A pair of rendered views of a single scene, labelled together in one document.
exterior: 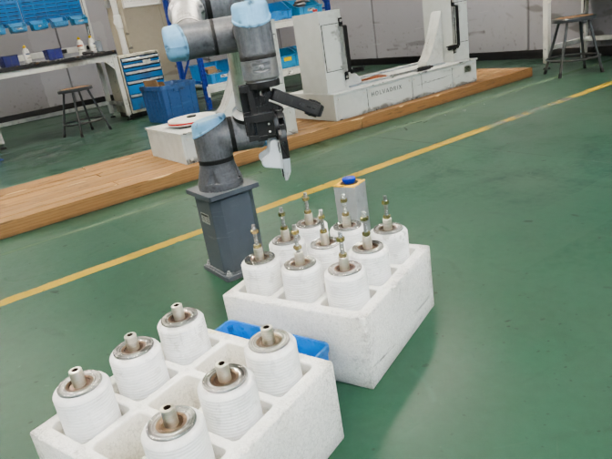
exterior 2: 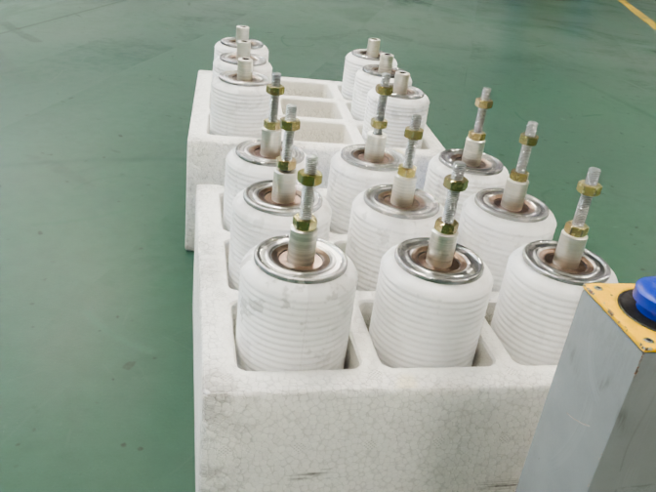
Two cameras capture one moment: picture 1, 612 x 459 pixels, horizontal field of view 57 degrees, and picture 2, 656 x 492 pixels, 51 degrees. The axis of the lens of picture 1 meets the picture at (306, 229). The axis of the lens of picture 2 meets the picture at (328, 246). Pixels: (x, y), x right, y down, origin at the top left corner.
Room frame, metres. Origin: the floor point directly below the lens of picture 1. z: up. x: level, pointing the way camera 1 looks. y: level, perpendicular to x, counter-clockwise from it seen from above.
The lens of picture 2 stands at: (1.66, -0.56, 0.52)
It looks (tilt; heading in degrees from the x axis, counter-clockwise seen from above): 28 degrees down; 131
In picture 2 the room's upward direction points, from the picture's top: 7 degrees clockwise
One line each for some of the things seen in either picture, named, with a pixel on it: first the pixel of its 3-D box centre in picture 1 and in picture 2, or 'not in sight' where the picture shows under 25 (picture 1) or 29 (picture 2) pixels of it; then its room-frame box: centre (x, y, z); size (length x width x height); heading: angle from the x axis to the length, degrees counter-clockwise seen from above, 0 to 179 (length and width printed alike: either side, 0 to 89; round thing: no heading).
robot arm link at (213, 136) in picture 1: (213, 136); not in sight; (1.83, 0.25, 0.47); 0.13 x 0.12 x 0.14; 97
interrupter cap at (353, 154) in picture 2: (300, 263); (373, 158); (1.20, 0.03, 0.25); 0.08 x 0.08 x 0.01
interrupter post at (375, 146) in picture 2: (299, 258); (375, 146); (1.20, 0.03, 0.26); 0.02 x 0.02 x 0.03
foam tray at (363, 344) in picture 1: (333, 300); (377, 336); (1.29, -0.04, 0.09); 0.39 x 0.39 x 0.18; 55
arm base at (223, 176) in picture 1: (219, 171); not in sight; (1.83, 0.26, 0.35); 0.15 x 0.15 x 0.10
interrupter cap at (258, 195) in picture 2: (367, 247); (282, 198); (1.23, -0.14, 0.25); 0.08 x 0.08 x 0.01
